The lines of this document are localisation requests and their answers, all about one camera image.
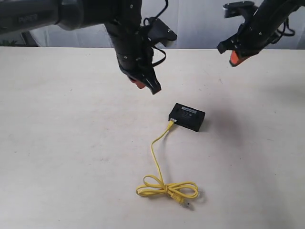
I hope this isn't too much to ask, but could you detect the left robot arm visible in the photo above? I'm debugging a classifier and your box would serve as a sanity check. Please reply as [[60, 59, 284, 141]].
[[0, 0, 161, 94]]

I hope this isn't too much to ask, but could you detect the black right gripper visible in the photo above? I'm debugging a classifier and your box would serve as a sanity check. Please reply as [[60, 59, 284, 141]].
[[217, 22, 274, 67]]

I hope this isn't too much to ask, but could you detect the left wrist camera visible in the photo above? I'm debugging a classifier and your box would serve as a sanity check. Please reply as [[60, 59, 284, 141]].
[[144, 17, 177, 48]]

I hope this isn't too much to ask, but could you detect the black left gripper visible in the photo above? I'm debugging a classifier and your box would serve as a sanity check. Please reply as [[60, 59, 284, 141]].
[[115, 33, 162, 94]]

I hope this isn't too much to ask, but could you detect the white backdrop curtain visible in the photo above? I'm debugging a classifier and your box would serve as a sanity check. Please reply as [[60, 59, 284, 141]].
[[0, 0, 305, 50]]

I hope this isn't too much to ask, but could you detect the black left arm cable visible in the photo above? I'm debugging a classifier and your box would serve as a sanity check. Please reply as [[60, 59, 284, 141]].
[[142, 0, 169, 69]]

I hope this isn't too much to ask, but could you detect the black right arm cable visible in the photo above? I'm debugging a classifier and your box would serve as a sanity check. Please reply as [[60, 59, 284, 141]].
[[271, 14, 296, 46]]

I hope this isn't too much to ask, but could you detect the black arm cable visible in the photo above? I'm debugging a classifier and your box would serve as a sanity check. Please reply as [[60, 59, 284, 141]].
[[271, 14, 296, 46], [142, 0, 169, 69]]

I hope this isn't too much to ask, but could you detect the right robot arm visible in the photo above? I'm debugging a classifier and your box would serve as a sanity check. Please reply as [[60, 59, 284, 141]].
[[217, 0, 305, 67]]

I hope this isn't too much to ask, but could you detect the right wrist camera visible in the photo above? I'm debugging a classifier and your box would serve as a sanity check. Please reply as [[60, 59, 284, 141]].
[[223, 0, 258, 20]]

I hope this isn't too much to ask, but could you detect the yellow ethernet cable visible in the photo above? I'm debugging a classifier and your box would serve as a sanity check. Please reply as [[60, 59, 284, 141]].
[[135, 118, 200, 211]]

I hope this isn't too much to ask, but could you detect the small black box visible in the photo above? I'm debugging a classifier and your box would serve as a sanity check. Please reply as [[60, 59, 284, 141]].
[[168, 103, 205, 132]]

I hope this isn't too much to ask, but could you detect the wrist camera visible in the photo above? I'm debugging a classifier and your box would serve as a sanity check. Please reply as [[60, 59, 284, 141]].
[[144, 17, 177, 48], [223, 0, 258, 20]]

